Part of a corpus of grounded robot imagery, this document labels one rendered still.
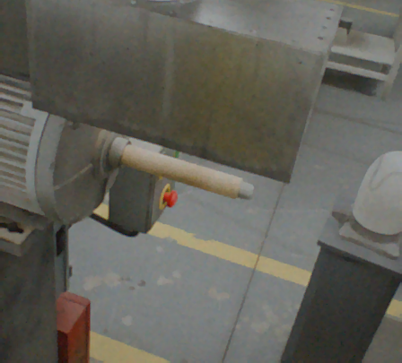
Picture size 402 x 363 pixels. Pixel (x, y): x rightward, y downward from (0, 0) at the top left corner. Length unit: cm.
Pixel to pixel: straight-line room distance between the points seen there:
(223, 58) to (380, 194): 108
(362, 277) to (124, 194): 83
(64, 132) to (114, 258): 172
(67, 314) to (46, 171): 73
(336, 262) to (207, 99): 117
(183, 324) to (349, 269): 81
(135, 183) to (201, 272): 134
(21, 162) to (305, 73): 41
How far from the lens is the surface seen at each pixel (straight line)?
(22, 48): 69
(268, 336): 219
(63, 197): 73
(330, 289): 169
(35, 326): 120
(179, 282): 230
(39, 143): 70
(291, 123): 49
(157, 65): 51
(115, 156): 76
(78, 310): 138
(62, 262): 128
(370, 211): 155
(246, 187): 72
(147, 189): 105
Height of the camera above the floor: 168
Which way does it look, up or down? 33 degrees down
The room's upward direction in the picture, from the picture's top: 9 degrees clockwise
